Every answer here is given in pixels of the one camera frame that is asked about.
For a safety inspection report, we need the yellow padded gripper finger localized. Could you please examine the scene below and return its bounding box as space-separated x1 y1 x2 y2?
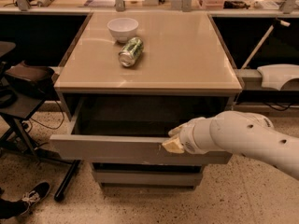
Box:
168 117 204 137
162 136 184 154

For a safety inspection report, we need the grey top drawer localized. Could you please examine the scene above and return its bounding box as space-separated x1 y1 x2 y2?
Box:
50 95 231 165

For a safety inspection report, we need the grey drawer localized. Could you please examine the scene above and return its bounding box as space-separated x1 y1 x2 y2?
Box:
50 95 231 165
92 171 203 186

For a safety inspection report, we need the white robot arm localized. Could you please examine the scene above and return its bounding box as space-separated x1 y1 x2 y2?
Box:
163 111 299 179

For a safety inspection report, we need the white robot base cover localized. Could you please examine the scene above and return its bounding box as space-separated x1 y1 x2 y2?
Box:
257 63 299 91

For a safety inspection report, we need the grey drawer cabinet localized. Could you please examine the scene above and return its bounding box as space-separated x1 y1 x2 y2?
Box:
55 11 242 174

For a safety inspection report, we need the grey bottom drawer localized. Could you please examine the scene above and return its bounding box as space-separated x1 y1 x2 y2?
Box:
92 171 203 186

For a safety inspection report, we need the green soda can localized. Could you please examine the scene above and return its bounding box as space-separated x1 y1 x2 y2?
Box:
119 37 144 67

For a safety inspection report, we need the white ceramic bowl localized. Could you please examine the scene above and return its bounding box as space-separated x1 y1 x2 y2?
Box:
107 18 139 43

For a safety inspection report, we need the black sneaker upper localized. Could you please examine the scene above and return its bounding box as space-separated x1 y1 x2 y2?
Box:
0 180 51 220

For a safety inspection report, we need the dark brown bag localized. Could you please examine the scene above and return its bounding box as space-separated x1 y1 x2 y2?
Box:
4 63 54 99

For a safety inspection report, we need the white stick with black tip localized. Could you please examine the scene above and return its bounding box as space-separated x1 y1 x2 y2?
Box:
241 18 291 69

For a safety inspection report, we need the black office chair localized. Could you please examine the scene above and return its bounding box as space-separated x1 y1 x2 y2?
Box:
0 40 82 203

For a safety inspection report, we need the black floor cable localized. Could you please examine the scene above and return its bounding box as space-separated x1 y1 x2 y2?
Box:
21 100 65 133

